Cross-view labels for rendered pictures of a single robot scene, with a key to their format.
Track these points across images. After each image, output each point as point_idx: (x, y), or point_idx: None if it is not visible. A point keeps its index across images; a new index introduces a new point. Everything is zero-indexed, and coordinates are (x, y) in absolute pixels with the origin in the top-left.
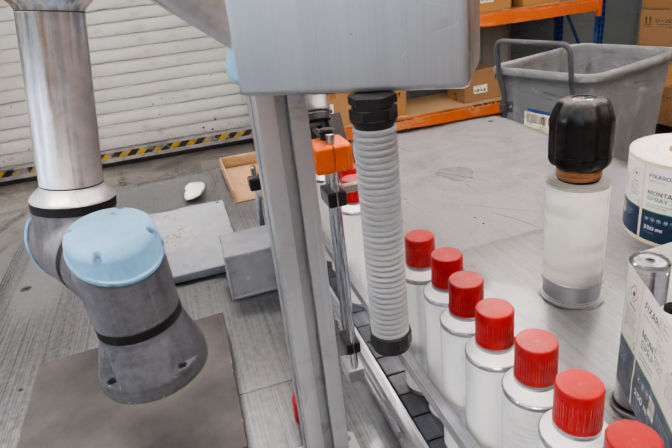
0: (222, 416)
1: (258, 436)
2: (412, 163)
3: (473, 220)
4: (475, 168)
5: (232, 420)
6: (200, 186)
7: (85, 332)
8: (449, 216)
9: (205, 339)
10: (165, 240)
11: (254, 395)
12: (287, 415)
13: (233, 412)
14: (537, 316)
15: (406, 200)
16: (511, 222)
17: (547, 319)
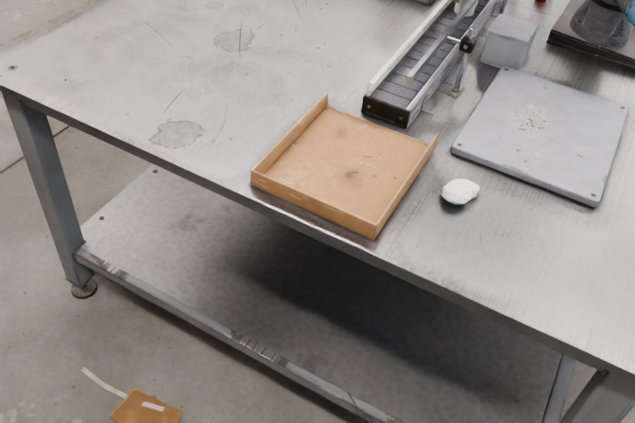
0: (579, 2)
1: (563, 5)
2: (223, 75)
3: (326, 8)
4: (213, 33)
5: None
6: (454, 181)
7: (630, 93)
8: (329, 18)
9: (569, 25)
10: (543, 124)
11: (555, 15)
12: (547, 3)
13: (574, 0)
14: None
15: (319, 45)
16: None
17: None
